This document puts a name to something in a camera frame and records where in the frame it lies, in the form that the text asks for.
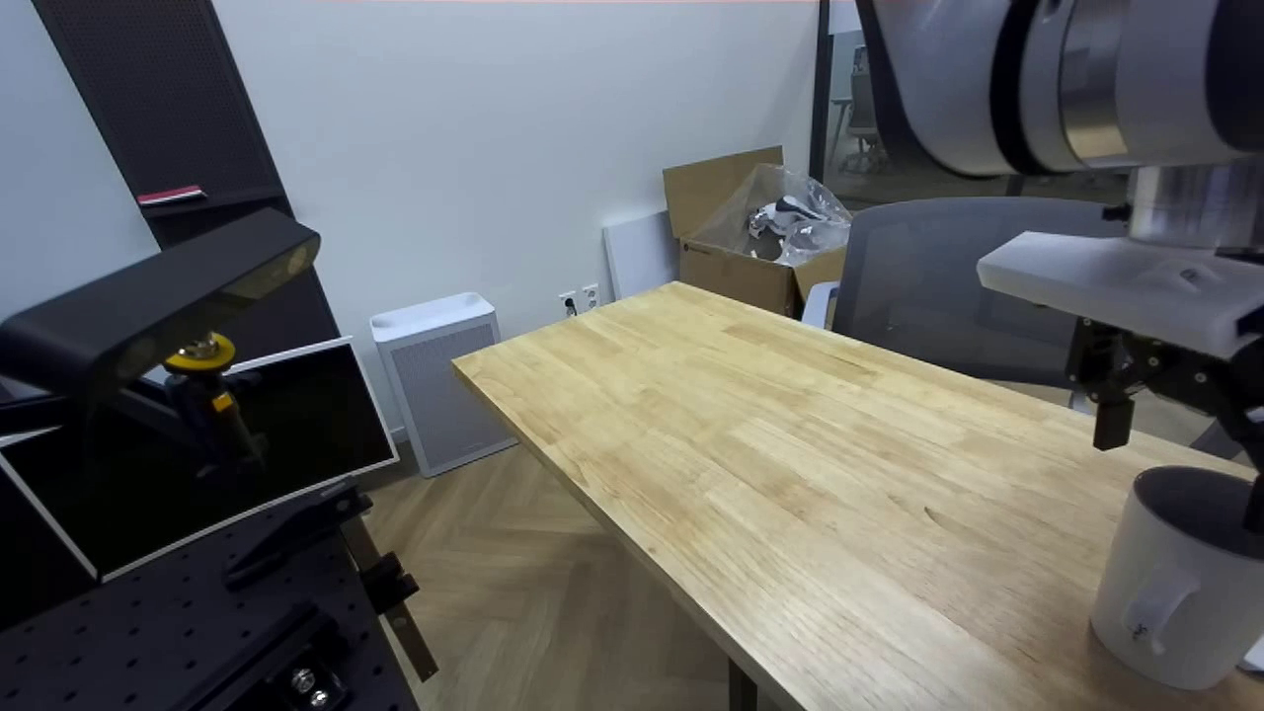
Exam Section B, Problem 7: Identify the grey office chair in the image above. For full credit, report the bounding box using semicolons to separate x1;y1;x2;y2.
799;192;1264;467

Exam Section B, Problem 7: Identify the crumpled clear plastic wrap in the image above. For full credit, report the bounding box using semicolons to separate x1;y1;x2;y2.
710;167;854;267

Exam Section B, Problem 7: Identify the black perforated breadboard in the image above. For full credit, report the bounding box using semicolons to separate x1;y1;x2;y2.
0;508;418;711

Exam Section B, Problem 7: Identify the cardboard box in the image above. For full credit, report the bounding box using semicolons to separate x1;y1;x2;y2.
663;144;854;317

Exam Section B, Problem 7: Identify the white flat panel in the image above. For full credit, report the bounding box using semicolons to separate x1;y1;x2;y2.
600;211;674;301

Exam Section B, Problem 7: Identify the black white-edged box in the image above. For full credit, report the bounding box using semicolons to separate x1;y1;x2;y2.
3;338;396;577

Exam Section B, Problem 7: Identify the black stereo camera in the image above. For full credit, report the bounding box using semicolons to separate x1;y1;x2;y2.
0;210;318;396

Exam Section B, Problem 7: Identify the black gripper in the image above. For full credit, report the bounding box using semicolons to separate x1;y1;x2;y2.
1070;321;1264;533

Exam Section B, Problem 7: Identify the white air purifier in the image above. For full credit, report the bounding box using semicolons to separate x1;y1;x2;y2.
371;292;508;476

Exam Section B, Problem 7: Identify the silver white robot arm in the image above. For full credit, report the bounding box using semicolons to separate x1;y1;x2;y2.
857;0;1264;448

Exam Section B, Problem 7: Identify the white mug cup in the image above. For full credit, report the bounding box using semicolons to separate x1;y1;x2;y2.
1088;467;1264;692

